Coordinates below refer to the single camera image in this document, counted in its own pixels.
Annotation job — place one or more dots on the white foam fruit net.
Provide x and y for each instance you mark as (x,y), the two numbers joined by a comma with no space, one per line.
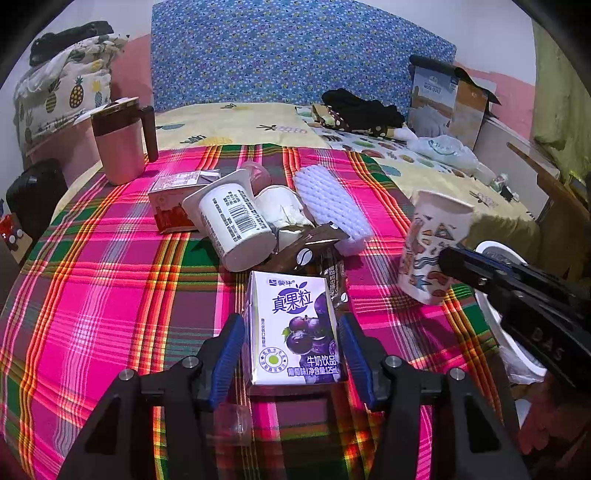
(328,203)

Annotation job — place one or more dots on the black clothes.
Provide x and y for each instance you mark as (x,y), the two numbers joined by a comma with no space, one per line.
(364,108)

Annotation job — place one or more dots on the brown stick sachet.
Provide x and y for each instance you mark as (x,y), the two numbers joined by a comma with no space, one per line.
(336,281)

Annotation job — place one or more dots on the clear plastic bin liner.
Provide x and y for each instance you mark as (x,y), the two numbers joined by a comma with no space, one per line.
(521,367)

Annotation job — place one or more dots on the wooden furniture frame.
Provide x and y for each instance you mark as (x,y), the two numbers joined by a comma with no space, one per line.
(549,194)

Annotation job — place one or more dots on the cardboard box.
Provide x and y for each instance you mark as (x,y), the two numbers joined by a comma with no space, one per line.
(471,110)

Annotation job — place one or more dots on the crumpled white paper cup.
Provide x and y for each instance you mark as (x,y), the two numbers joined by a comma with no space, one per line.
(281,203)

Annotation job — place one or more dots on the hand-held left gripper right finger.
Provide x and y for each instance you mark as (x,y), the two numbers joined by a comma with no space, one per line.
(358,360)

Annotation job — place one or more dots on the patterned paper cup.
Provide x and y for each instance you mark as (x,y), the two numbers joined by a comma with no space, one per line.
(429,249)

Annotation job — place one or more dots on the yellow pineapple bedsheet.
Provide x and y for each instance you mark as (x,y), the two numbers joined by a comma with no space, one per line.
(240,120)

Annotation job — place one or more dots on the red toy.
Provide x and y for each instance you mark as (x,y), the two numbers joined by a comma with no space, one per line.
(11,230)

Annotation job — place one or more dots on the green cloth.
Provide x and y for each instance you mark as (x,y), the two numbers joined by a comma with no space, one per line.
(561,101)

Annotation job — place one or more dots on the black suitcase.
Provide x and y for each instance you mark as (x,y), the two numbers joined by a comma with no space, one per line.
(34,194)

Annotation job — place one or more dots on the white fruit-print sheet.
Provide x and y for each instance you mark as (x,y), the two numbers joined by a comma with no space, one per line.
(369,143)

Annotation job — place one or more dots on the black bag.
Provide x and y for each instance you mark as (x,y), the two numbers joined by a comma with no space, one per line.
(69,39)

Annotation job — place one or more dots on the purple milk drink carton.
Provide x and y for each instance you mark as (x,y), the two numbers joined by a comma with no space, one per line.
(295,323)

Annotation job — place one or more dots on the clear pink plastic wrapper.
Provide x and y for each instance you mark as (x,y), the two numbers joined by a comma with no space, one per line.
(257,174)

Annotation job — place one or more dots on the white trash bin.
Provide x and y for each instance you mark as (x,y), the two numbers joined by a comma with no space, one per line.
(490,318)

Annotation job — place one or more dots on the blue floral headboard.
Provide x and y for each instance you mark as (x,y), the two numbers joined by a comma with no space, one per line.
(286,55)

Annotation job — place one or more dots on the red and white carton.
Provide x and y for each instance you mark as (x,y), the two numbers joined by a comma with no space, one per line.
(168,207)

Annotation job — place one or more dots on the white yogurt cup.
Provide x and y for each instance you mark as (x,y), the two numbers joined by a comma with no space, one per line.
(231,217)

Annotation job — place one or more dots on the brown coffee sachet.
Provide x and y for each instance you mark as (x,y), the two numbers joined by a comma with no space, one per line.
(300,254)

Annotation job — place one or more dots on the pink plaid blanket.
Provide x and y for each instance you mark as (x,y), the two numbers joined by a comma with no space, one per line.
(115,300)

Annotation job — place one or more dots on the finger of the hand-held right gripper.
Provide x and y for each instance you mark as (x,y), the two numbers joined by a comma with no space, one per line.
(466,270)
(498,259)

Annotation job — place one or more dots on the brown polka dot cloth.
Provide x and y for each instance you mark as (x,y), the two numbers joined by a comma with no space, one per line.
(330,120)

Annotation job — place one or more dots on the white plastic bag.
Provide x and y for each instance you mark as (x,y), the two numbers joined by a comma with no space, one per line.
(443,150)

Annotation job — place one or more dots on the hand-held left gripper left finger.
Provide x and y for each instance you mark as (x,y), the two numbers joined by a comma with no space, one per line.
(228,355)

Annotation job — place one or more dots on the small clear plastic cup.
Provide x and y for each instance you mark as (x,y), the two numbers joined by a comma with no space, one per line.
(233,422)

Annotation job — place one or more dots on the quilt packaging bag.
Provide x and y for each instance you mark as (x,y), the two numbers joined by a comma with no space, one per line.
(431,97)

